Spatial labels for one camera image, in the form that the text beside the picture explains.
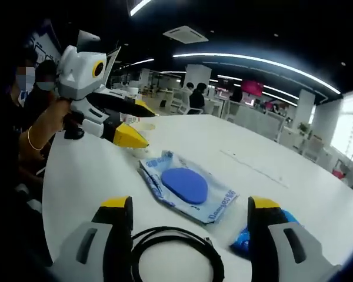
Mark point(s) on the person's dark clothing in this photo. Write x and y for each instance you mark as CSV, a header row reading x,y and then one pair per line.
x,y
6,141

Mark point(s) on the pale blue wet wipes pack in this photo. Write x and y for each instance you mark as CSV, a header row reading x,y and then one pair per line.
x,y
182,185

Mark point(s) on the potted green plant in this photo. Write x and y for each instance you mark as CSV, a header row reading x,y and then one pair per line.
x,y
304,129

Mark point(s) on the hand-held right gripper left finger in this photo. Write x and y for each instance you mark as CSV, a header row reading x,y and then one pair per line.
x,y
111,235

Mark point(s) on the ceiling air conditioner unit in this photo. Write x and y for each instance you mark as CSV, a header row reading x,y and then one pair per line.
x,y
185,34

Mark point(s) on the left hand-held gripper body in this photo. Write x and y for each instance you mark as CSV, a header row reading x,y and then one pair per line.
x,y
79,73

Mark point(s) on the red bag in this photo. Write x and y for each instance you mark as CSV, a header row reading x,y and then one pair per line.
x,y
338,173

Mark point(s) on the person's left hand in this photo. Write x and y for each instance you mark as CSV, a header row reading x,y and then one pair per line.
x,y
57,114

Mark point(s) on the blue tissue pack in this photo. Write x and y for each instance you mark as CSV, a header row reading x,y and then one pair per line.
x,y
241,241

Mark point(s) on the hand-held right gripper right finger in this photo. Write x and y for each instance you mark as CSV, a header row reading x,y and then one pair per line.
x,y
264,235

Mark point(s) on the blue and white wall poster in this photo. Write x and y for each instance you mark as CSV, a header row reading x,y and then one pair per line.
x,y
44,44

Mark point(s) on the white table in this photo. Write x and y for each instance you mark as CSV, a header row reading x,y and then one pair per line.
x,y
209,132

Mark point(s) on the black monitor stand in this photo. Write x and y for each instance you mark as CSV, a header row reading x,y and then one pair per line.
x,y
75,133

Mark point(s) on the red hanging sign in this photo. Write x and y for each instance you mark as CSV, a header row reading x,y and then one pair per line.
x,y
253,87

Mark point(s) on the long ceiling light strip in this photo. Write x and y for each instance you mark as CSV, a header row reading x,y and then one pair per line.
x,y
217,55

